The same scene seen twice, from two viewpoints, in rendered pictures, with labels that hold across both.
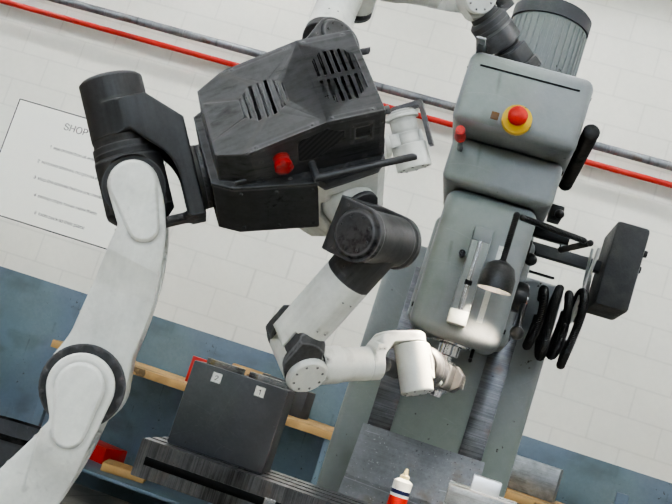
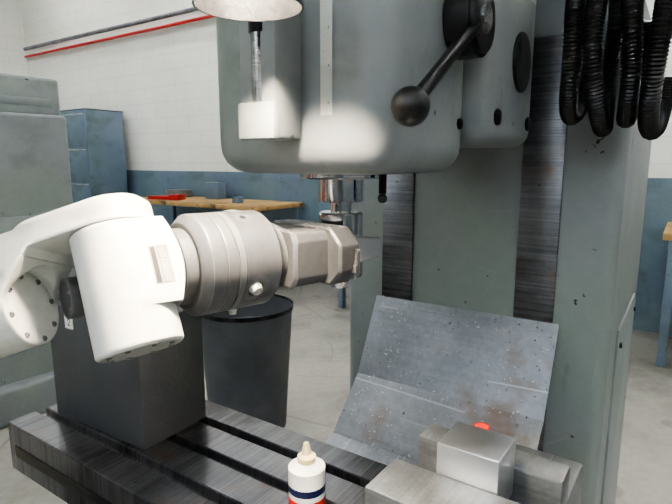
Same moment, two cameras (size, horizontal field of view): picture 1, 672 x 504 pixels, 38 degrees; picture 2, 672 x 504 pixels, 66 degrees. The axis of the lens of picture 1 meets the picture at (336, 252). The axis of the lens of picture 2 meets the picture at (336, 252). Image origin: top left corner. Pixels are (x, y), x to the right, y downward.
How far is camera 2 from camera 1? 1.71 m
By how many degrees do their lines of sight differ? 30
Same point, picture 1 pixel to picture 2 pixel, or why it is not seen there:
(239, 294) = not seen: hidden behind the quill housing
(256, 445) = (128, 410)
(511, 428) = (592, 262)
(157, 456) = (22, 445)
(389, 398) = (399, 256)
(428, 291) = (224, 87)
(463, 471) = (524, 345)
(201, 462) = (54, 453)
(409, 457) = (440, 335)
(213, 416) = (81, 374)
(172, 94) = not seen: hidden behind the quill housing
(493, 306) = (345, 61)
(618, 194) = not seen: outside the picture
